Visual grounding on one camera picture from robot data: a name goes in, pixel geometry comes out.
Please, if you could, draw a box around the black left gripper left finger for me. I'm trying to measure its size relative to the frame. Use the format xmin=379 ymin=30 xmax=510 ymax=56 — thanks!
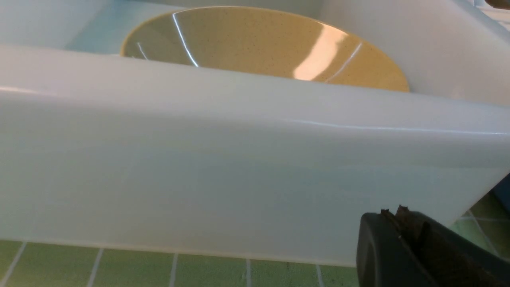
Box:
xmin=356 ymin=213 xmax=437 ymax=287

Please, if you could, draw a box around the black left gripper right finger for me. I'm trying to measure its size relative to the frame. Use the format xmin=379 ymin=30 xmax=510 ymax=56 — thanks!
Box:
xmin=381 ymin=206 xmax=509 ymax=287

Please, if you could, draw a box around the large tan noodle bowl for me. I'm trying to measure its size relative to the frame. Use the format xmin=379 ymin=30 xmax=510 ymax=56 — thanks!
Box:
xmin=120 ymin=6 xmax=410 ymax=92

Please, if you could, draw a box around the black serving tray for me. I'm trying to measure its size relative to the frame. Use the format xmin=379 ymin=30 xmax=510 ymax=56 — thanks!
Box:
xmin=491 ymin=174 xmax=510 ymax=214

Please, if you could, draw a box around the large white plastic tub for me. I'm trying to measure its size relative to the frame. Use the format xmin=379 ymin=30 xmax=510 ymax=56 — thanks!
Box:
xmin=1 ymin=0 xmax=509 ymax=265

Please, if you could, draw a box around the green tiled table mat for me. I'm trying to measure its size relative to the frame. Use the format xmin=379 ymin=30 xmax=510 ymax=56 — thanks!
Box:
xmin=0 ymin=191 xmax=510 ymax=287

